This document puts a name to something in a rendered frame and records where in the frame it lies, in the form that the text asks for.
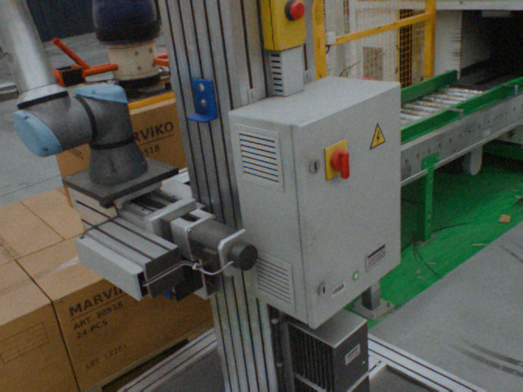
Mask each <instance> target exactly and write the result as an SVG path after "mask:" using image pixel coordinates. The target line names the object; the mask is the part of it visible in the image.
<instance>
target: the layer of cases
mask: <svg viewBox="0 0 523 392"><path fill-rule="evenodd" d="M83 233H84V230H83V227H82V221H81V218H80V215H79V213H78V212H77V211H76V210H74V209H73V208H71V207H70V205H69V203H68V198H67V195H65V189H64V187H60V188H57V189H54V190H52V191H47V192H44V193H42V194H38V195H35V196H32V197H29V198H26V199H23V200H21V202H20V201H16V202H13V203H11V204H8V205H6V206H4V207H1V208H0V392H79V390H81V391H82V392H83V391H84V390H86V389H88V388H90V387H91V386H93V385H95V383H99V382H100V381H101V380H104V379H105V378H107V377H109V376H111V375H112V374H115V373H117V372H118V371H120V370H121V369H123V368H125V367H126V366H128V365H130V364H131V363H133V362H136V361H138V360H139V359H141V358H143V357H144V356H146V355H148V354H149V353H151V352H153V351H155V350H157V349H158V348H160V347H162V346H164V345H165V344H167V343H170V342H171V341H173V340H175V339H177V338H178V337H179V336H181V335H182V334H184V333H186V332H188V331H190V330H192V329H194V328H196V327H197V326H199V325H201V324H203V323H205V322H206V321H208V320H211V318H213V315H212V306H211V301H210V299H207V300H204V299H202V297H201V296H198V295H197V294H195V293H192V294H190V295H189V296H185V298H184V299H182V300H181V301H179V302H176V301H174V300H170V299H168V298H167V297H164V295H162V294H159V296H157V297H156V298H154V299H152V298H151V297H149V296H145V297H143V298H142V299H140V301H138V300H137V299H135V298H133V297H132V296H130V295H129V294H128V293H127V292H125V291H123V290H122V289H120V288H118V287H117V286H116V285H114V284H113V283H111V282H109V281H108V280H106V279H105V278H103V277H101V276H100V275H98V274H97V273H96V272H94V271H92V269H91V268H88V267H87V266H85V265H84V264H82V263H81V262H80V259H79V255H78V251H77V249H76V245H75V240H74V239H75V238H76V239H77V238H79V237H81V236H82V235H83Z"/></svg>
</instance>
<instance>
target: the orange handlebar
mask: <svg viewBox="0 0 523 392"><path fill-rule="evenodd" d="M166 59H167V51H161V52H157V58H155V59H153V62H154V65H160V66H165V67H170V63H169V60H166ZM98 67H99V68H98ZM91 68H92V69H88V70H85V71H84V70H83V71H84V74H85V77H87V76H90V75H97V74H100V73H105V72H111V71H115V70H118V65H116V64H114V65H112V64H111V63H108V64H105V65H98V66H94V67H91Z"/></svg>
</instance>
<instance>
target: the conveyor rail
mask: <svg viewBox="0 0 523 392"><path fill-rule="evenodd" d="M488 124H491V132H490V136H488V137H486V138H484V139H482V134H483V128H484V127H486V126H488ZM521 124H523V89H522V90H521V91H520V92H518V93H517V94H516V95H514V94H513V95H511V96H509V97H505V98H503V99H502V100H499V101H497V102H495V103H491V104H490V105H487V107H484V108H483V109H481V110H477V111H475V112H473V113H471V114H468V115H466V116H464V117H463V119H461V120H459V119H457V120H455V121H452V122H450V124H447V125H445V126H443V127H441V128H438V129H436V130H434V131H431V132H429V133H427V134H425V135H421V136H419V137H418V138H415V139H413V140H411V142H408V143H405V144H404V145H400V188H401V187H403V186H405V185H406V184H408V183H410V182H412V181H414V180H416V179H417V178H419V177H421V176H423V175H425V174H428V169H425V170H423V171H422V170H421V166H422V159H423V158H425V157H428V156H430V155H432V154H434V153H435V152H439V162H438V163H437V164H436V165H434V169H437V168H439V167H441V166H443V165H446V163H449V162H450V161H452V160H453V159H456V158H458V157H459V156H463V155H464V154H466V153H468V152H470V151H472V150H473V149H476V148H478V147H480V146H482V145H483V144H485V143H487V142H488V141H490V140H492V139H495V138H497V137H499V136H501V135H503V134H505V133H506V132H508V131H511V130H513V129H515V128H516V127H517V126H519V125H521Z"/></svg>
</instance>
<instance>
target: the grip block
mask: <svg viewBox="0 0 523 392"><path fill-rule="evenodd" d="M52 72H53V73H54V77H55V76H58V77H59V79H60V82H59V83H58V84H59V86H61V87H62V88H67V87H70V86H77V85H81V84H86V78H85V74H84V71H83V67H82V66H78V65H74V64H72V67H71V66H67V67H64V68H56V69H52Z"/></svg>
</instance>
